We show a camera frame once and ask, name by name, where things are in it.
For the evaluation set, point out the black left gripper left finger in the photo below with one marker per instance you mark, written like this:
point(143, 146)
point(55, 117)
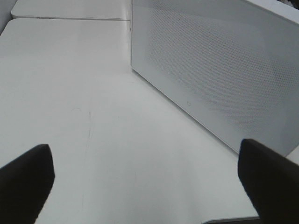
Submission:
point(25, 184)

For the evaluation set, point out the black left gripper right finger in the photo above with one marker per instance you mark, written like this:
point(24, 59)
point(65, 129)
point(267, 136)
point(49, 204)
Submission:
point(271, 182)

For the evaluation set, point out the white microwave door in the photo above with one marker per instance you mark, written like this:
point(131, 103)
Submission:
point(233, 65)

